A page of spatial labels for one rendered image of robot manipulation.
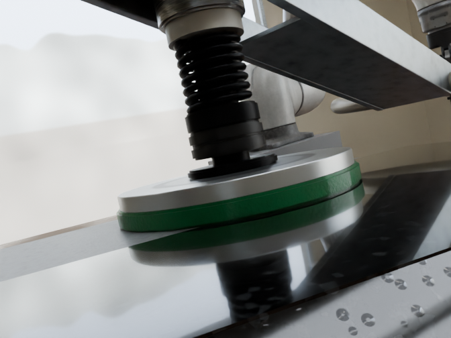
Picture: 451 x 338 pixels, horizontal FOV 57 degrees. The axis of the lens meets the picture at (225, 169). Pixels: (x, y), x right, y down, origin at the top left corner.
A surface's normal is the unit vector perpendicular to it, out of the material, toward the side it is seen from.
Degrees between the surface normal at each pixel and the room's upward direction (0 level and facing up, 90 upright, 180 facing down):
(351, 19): 90
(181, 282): 0
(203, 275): 0
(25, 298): 0
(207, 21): 90
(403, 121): 90
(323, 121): 90
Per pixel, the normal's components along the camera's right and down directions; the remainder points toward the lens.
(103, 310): -0.20, -0.98
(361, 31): 0.68, -0.10
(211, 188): -0.16, 0.09
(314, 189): 0.47, -0.05
